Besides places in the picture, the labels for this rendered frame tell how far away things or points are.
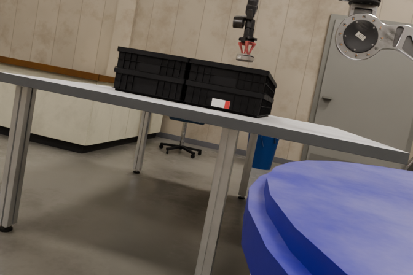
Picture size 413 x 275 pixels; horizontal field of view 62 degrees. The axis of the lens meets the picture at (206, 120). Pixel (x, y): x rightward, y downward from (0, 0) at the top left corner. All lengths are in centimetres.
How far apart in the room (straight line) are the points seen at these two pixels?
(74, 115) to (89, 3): 295
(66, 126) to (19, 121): 187
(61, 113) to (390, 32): 284
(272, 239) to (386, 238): 5
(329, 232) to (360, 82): 496
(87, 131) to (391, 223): 328
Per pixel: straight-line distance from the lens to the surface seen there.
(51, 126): 363
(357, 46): 165
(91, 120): 341
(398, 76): 523
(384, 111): 517
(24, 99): 168
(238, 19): 209
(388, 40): 168
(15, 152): 172
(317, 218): 19
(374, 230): 20
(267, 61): 509
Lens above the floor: 76
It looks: 4 degrees down
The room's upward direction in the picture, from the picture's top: 11 degrees clockwise
